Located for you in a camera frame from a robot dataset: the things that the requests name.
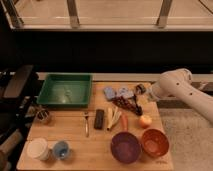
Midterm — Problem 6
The black dish brush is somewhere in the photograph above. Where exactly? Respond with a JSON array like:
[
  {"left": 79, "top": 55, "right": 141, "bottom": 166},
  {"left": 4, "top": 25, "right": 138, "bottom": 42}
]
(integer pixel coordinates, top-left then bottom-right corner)
[{"left": 134, "top": 84, "right": 146, "bottom": 116}]

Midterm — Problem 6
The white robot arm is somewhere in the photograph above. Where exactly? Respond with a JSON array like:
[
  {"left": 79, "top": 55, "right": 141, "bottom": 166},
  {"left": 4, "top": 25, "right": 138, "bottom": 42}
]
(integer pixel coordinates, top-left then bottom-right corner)
[{"left": 146, "top": 68, "right": 213, "bottom": 124}]

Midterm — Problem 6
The purple bowl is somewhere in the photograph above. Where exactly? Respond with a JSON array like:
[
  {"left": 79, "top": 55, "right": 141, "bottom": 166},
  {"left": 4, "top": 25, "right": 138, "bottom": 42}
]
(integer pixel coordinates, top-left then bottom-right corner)
[{"left": 110, "top": 132, "right": 141, "bottom": 164}]

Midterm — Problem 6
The red bowl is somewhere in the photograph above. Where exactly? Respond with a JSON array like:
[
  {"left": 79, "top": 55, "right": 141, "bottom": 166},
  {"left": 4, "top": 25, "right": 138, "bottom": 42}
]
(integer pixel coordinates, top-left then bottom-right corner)
[{"left": 141, "top": 129, "right": 169, "bottom": 158}]

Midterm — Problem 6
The blue cloth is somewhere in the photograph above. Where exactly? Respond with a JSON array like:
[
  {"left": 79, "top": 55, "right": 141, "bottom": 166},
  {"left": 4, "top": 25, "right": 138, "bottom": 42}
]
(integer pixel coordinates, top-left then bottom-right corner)
[{"left": 103, "top": 86, "right": 134, "bottom": 101}]

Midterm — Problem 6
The black rectangular block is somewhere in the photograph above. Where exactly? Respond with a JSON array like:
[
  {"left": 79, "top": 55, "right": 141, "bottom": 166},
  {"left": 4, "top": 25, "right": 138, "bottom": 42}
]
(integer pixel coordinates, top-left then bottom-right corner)
[{"left": 94, "top": 109, "right": 104, "bottom": 129}]

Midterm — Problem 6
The metal fork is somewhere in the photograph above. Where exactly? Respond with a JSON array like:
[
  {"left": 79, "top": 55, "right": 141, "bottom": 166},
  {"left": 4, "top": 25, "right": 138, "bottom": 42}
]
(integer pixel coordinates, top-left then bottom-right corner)
[{"left": 84, "top": 112, "right": 89, "bottom": 137}]

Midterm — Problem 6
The orange carrot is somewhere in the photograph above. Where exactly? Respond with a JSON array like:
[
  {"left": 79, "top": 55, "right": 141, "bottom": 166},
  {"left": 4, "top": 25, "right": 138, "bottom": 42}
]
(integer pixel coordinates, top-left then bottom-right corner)
[{"left": 121, "top": 114, "right": 128, "bottom": 131}]

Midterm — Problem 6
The green plastic tray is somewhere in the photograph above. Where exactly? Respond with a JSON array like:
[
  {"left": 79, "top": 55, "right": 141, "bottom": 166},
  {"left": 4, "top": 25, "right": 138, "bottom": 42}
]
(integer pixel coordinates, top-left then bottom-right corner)
[{"left": 37, "top": 74, "right": 92, "bottom": 108}]

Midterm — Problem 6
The orange apple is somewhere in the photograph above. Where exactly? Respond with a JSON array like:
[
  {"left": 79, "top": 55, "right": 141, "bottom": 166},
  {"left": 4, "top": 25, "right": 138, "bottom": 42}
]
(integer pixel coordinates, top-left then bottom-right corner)
[{"left": 139, "top": 115, "right": 152, "bottom": 129}]

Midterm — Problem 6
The blue glass cup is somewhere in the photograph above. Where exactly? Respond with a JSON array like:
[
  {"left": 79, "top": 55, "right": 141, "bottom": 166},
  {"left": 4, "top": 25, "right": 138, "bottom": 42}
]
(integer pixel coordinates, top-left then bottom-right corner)
[{"left": 52, "top": 141, "right": 70, "bottom": 160}]

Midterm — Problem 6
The white cup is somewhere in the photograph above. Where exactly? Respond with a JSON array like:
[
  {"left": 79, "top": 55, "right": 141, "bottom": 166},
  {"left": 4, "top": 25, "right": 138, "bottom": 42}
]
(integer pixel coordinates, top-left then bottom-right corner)
[{"left": 27, "top": 138, "right": 50, "bottom": 161}]

